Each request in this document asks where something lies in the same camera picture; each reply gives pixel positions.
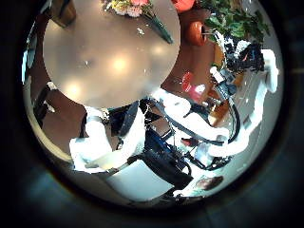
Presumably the flower bouquet with green wrap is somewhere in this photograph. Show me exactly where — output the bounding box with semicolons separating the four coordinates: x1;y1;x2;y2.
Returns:
102;0;175;45

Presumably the orange round vase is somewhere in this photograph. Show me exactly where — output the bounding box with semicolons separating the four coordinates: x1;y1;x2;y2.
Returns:
184;20;211;48

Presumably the green leafy plant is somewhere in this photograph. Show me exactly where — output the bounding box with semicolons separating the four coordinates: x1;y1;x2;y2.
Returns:
202;0;272;44

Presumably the red chair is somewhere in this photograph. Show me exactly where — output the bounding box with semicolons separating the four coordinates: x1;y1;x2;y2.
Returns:
180;70;207;97

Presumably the person with dark hair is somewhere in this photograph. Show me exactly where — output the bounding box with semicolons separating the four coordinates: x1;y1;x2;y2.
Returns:
194;175;224;192

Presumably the black cable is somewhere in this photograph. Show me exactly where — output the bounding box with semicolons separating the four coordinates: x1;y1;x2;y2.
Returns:
154;99;241;147

